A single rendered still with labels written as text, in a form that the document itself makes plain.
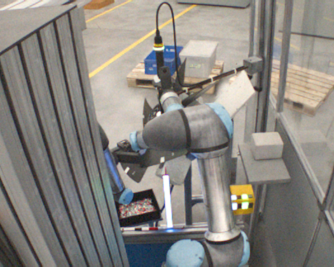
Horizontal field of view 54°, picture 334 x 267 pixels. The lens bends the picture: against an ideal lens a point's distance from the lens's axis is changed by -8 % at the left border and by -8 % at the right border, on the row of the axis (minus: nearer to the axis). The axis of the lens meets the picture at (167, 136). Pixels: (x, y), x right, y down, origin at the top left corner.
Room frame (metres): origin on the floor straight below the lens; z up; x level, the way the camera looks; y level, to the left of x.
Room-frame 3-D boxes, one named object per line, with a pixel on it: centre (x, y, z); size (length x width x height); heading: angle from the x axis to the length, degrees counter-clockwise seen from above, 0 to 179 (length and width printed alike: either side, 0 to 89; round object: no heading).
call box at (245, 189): (1.09, -0.28, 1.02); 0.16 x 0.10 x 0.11; 88
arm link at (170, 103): (1.18, -0.03, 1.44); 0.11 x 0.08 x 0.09; 8
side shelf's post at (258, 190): (1.56, -0.55, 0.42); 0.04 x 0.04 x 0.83; 88
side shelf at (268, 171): (1.56, -0.55, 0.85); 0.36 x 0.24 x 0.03; 178
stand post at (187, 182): (1.60, -0.10, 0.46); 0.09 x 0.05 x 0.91; 178
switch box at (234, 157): (1.68, -0.33, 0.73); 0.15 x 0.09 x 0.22; 88
